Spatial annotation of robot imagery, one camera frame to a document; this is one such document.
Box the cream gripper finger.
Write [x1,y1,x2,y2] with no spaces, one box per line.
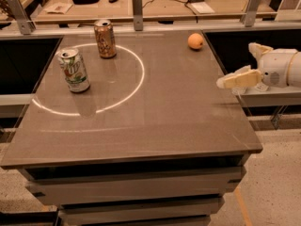
[248,42,274,61]
[216,65,262,89]

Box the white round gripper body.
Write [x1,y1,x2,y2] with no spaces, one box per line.
[258,49,298,88]

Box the orange fruit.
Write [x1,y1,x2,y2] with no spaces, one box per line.
[187,33,203,50]

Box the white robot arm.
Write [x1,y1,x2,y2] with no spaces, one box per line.
[216,42,301,89]

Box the brown gold soda can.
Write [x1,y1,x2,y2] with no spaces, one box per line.
[94,20,117,58]

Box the green white 7up can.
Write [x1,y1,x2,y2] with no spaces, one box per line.
[58,47,90,93]

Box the clear sanitizer bottle left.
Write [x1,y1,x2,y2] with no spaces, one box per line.
[231,87,246,96]

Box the clear sanitizer bottle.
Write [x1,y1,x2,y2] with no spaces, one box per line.
[254,83,269,92]
[231,87,246,96]

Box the clear sanitizer bottle right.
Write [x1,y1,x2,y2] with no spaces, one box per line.
[254,83,269,92]

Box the white paper sheet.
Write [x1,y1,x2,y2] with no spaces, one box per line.
[192,2,214,14]

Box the grey drawer cabinet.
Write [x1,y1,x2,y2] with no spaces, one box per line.
[26,155,246,226]

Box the black flat object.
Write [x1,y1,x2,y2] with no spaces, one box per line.
[72,0,100,5]

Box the tan paper packet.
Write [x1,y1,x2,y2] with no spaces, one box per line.
[45,2,72,14]

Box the wooden background table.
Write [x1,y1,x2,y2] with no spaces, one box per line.
[31,0,278,25]

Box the grey metal bracket right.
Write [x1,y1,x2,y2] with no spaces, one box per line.
[241,0,261,27]

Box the grey metal bracket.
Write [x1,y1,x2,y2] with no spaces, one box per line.
[7,0,36,35]
[241,0,261,27]
[132,0,143,31]

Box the grey metal bracket middle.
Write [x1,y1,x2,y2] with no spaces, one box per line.
[132,0,143,31]

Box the grey metal bracket left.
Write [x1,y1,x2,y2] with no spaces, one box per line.
[7,0,36,35]

